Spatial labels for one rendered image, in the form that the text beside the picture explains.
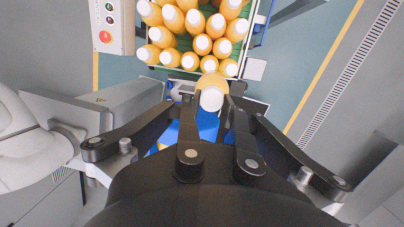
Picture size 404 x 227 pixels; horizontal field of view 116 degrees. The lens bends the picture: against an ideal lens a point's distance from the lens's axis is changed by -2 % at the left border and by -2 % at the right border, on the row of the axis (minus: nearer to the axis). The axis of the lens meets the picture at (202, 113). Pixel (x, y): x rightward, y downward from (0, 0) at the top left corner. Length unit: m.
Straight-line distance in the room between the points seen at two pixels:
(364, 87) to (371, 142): 0.91
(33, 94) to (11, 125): 0.22
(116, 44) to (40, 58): 1.96
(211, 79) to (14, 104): 0.67
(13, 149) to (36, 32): 1.86
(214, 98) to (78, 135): 0.70
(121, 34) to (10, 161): 0.52
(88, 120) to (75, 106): 0.08
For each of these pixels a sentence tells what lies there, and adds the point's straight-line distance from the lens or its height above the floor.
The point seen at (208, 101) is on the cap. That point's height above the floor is 1.38.
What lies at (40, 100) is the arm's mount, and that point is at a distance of 0.90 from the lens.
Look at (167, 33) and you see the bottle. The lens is 0.54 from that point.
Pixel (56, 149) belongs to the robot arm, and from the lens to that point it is 0.76.
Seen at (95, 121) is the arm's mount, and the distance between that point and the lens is 0.75.
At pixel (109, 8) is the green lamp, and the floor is 1.11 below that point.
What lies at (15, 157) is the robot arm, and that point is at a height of 1.28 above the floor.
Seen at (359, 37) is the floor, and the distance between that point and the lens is 2.29.
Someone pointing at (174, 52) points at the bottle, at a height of 1.07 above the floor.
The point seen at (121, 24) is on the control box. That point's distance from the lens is 0.57.
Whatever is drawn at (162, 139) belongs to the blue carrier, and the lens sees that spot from 0.45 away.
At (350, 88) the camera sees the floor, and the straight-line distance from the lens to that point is 2.39.
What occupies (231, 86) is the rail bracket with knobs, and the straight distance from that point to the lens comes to 0.61.
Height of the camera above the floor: 1.59
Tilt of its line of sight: 68 degrees down
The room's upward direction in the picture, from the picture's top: 177 degrees counter-clockwise
